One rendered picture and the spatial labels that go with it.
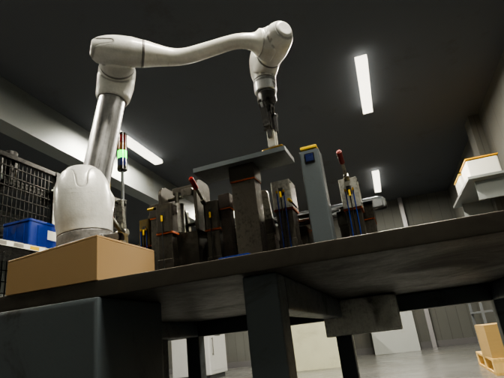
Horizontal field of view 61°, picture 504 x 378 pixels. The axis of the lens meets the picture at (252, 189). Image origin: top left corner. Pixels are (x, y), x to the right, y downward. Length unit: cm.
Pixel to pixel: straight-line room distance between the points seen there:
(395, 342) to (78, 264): 846
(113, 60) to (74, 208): 61
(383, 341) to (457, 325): 157
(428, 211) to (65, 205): 931
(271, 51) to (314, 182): 50
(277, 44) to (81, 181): 82
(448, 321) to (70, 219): 910
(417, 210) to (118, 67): 898
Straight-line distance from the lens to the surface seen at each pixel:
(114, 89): 172
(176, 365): 810
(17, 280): 126
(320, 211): 147
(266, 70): 172
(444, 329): 989
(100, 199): 130
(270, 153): 154
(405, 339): 930
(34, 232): 219
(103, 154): 159
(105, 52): 165
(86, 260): 113
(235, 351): 1047
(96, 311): 108
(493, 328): 463
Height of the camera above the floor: 52
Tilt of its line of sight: 20 degrees up
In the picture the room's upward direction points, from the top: 7 degrees counter-clockwise
